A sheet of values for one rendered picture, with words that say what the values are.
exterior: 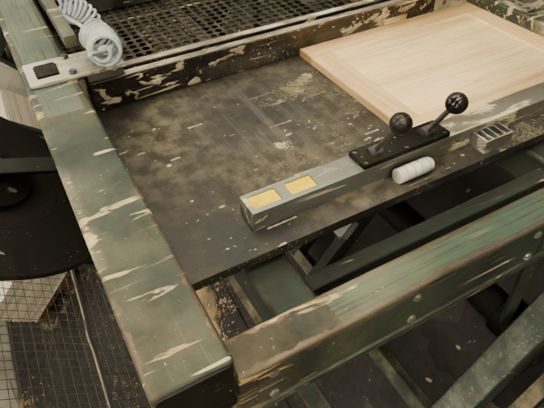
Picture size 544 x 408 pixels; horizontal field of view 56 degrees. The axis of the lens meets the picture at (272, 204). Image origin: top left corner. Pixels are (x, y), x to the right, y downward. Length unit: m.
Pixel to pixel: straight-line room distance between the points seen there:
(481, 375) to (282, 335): 0.93
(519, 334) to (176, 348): 1.05
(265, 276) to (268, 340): 0.19
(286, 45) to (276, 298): 0.71
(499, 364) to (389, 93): 0.76
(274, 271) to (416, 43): 0.79
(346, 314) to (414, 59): 0.79
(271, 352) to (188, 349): 0.11
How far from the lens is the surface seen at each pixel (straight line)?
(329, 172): 0.91
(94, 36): 1.03
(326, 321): 0.68
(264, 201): 0.85
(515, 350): 1.50
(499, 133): 1.10
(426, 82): 1.24
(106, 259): 0.72
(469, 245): 0.81
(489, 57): 1.39
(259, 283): 0.83
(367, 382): 2.66
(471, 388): 1.55
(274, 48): 1.30
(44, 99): 1.08
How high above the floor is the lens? 2.20
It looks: 44 degrees down
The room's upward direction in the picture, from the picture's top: 75 degrees counter-clockwise
